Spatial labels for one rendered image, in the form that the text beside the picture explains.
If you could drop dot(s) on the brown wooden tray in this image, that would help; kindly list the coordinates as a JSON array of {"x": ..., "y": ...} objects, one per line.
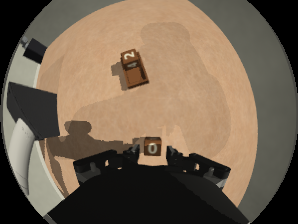
[{"x": 136, "y": 76}]

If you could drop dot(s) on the brown digit cube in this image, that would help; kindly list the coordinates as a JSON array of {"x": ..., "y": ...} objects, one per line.
[
  {"x": 130, "y": 59},
  {"x": 152, "y": 146}
]

